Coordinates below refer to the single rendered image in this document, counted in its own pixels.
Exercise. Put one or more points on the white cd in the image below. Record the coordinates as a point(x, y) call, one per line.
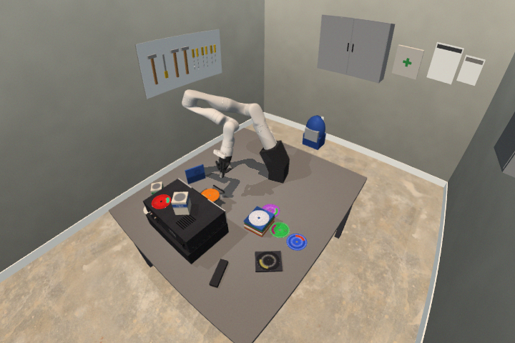
point(264, 218)

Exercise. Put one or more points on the green cd with pink label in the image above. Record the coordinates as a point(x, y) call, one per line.
point(274, 229)

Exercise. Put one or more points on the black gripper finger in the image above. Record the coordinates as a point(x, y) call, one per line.
point(219, 166)
point(224, 170)

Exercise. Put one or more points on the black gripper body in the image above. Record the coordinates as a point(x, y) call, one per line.
point(226, 161)

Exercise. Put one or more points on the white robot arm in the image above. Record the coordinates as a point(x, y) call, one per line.
point(219, 103)

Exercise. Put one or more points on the blue cd with orange label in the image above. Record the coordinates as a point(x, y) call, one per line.
point(302, 242)

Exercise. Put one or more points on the purple cd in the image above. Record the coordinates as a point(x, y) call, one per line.
point(274, 208)

